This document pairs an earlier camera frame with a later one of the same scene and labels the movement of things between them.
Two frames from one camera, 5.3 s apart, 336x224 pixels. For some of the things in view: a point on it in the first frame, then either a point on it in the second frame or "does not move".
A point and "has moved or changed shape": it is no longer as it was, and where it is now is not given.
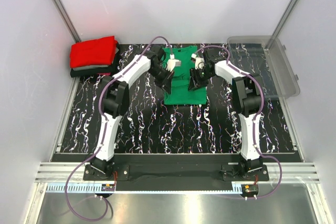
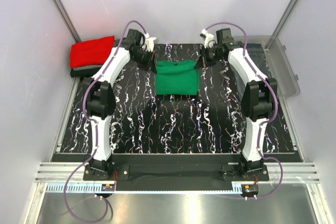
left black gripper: (166, 83) -> (150, 64)
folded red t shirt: (93, 52) does not move
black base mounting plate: (177, 168) does not move
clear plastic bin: (267, 57) does not move
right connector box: (249, 190) does not move
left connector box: (106, 187) does not move
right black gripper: (194, 82) -> (205, 62)
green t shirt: (180, 94) has moved or changed shape
